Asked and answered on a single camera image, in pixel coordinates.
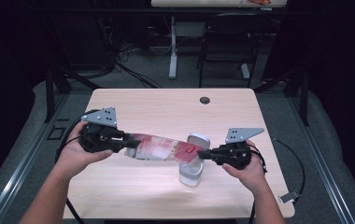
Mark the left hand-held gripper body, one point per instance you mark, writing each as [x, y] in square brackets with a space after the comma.
[101, 138]

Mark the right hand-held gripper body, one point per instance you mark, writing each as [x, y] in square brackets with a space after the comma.
[234, 154]

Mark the white container with hinged lid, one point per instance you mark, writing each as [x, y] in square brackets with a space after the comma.
[192, 174]

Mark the pink and white refill pouch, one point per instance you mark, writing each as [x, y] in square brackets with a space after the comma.
[163, 151]

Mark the person's right hand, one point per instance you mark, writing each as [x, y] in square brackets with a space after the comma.
[248, 177]

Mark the person's left hand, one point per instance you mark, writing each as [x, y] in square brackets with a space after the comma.
[76, 158]

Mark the black metal stand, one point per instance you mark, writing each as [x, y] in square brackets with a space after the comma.
[304, 99]
[49, 93]

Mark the white desk foot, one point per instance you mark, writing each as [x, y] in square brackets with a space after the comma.
[245, 71]

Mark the white desk leg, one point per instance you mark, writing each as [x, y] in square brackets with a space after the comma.
[173, 49]

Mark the black folding chair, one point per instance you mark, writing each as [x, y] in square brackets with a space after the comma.
[233, 40]

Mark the light wooden background desk top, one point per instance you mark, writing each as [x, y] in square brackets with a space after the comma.
[197, 2]

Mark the orange thing on background desk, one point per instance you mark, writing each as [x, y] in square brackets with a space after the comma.
[259, 2]

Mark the aluminium floor rail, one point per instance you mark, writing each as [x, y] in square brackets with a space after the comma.
[325, 168]
[10, 180]

